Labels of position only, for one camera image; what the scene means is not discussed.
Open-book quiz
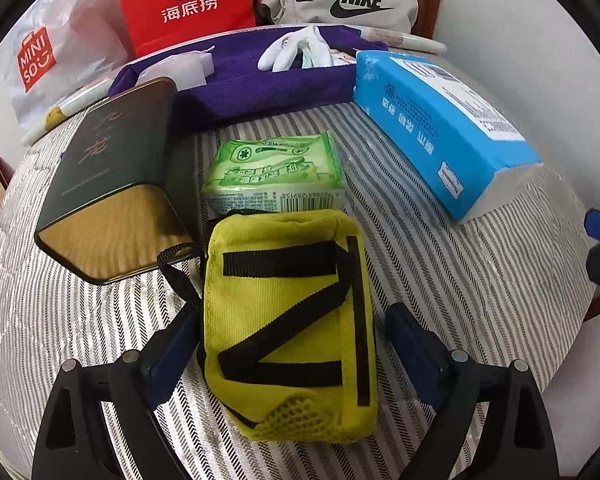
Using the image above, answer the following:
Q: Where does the white glove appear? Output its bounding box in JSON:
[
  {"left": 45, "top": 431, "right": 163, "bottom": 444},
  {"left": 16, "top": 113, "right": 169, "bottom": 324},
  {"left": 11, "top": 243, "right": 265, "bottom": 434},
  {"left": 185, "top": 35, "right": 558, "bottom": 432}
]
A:
[{"left": 258, "top": 25, "right": 334, "bottom": 73}]

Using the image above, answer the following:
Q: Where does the green tissue packet on towel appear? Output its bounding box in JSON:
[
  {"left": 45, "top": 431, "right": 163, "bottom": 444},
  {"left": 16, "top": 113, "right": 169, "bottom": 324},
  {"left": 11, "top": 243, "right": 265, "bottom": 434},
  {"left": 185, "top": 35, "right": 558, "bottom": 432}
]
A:
[{"left": 330, "top": 49, "right": 356, "bottom": 66}]

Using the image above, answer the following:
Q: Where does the yellow pouch with black straps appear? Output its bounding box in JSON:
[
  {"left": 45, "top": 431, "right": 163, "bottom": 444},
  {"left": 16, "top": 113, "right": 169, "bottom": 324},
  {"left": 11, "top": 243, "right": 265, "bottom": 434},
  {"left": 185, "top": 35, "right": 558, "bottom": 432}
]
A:
[{"left": 158, "top": 209, "right": 378, "bottom": 444}]

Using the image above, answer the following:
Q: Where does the rolled patterned paper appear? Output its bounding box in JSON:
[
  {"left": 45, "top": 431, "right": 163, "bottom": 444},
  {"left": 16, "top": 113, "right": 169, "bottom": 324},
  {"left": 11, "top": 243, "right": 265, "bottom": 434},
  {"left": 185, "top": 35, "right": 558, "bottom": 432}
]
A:
[{"left": 20, "top": 25, "right": 448, "bottom": 148}]

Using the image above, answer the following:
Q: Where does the purple towel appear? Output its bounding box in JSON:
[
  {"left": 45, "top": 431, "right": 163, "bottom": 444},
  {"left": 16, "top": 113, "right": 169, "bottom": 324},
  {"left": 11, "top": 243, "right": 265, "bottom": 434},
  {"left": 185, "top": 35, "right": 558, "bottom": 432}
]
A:
[{"left": 108, "top": 27, "right": 356, "bottom": 132}]

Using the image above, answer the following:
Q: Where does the striped quilted mattress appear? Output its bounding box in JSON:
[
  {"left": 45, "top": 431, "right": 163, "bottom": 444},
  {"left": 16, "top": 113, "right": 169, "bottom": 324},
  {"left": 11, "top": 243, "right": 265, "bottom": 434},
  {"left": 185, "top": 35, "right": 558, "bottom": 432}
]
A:
[{"left": 0, "top": 101, "right": 594, "bottom": 479}]

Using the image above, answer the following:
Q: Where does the green wet wipes pack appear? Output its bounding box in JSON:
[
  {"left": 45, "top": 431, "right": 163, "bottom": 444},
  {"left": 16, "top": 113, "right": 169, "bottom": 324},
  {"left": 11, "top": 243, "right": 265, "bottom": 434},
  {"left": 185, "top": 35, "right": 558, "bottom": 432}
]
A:
[{"left": 202, "top": 131, "right": 347, "bottom": 214}]

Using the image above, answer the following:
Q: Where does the white Miniso plastic bag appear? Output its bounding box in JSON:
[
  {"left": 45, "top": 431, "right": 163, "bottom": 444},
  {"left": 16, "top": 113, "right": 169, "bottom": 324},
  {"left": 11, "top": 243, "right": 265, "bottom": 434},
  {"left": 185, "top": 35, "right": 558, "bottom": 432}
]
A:
[{"left": 5, "top": 0, "right": 133, "bottom": 130}]

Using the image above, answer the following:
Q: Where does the white sponge block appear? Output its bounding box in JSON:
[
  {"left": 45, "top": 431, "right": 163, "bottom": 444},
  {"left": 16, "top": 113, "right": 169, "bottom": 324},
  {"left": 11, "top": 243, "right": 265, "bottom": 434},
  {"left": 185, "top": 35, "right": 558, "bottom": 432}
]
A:
[{"left": 136, "top": 50, "right": 214, "bottom": 91}]

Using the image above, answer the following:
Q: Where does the dark green tea tin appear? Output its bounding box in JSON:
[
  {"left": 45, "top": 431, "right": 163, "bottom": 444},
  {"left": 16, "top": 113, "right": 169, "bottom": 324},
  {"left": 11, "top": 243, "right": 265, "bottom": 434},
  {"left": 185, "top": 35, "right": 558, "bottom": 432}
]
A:
[{"left": 34, "top": 77, "right": 200, "bottom": 285}]

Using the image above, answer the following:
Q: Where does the blue tissue pack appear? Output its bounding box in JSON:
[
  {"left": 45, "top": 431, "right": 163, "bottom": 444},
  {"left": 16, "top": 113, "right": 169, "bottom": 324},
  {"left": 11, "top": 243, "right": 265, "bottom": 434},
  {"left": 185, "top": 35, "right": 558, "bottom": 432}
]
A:
[{"left": 353, "top": 51, "right": 542, "bottom": 223}]

